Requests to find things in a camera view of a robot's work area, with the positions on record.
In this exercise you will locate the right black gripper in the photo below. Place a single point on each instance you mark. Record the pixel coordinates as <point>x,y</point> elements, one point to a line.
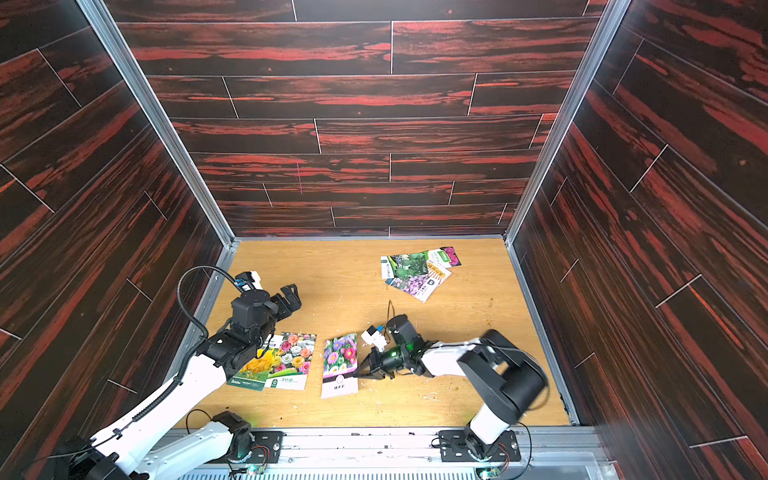
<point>377,362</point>

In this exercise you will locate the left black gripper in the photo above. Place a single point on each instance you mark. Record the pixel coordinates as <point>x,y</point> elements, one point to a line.
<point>293,300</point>

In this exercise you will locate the purple pink asters seed packet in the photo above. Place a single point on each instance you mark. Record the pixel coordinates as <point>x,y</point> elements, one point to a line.
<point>339,366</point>

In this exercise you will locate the mixed roses seed packet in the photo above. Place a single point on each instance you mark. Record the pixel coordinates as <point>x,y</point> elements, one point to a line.
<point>290,356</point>

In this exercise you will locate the yellow flower seed packet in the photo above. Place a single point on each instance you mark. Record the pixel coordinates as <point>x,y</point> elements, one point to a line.
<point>254,375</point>

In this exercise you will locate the green gourd seed packet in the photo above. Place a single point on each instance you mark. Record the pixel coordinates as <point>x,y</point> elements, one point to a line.
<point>404,266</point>

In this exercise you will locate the purple flowers seed packet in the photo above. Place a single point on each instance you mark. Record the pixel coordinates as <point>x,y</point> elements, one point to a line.
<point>419,287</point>

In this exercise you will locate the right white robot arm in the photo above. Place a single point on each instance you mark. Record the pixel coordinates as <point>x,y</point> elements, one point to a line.
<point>507,379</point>

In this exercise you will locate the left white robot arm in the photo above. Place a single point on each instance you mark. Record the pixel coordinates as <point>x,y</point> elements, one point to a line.
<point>127,449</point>

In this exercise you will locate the orange striped seed packet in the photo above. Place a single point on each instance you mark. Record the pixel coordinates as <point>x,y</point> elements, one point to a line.
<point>436,276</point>

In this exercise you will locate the magenta flower seed packet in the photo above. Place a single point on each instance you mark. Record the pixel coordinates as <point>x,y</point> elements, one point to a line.
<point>445,257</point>

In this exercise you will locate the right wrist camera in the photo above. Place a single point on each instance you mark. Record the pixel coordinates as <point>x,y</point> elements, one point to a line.
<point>397,331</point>

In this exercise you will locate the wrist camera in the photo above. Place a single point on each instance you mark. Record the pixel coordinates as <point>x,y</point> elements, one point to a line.
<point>247,281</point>
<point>397,331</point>

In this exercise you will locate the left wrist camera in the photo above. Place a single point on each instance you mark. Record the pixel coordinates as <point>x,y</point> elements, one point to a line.
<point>247,281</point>

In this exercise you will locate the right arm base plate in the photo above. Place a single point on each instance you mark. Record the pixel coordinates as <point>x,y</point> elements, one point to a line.
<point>453,447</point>

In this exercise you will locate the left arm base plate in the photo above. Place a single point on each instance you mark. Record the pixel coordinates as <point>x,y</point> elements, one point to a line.
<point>258,447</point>

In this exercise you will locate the aluminium front rail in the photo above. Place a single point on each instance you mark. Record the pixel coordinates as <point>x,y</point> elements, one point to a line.
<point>405,453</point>

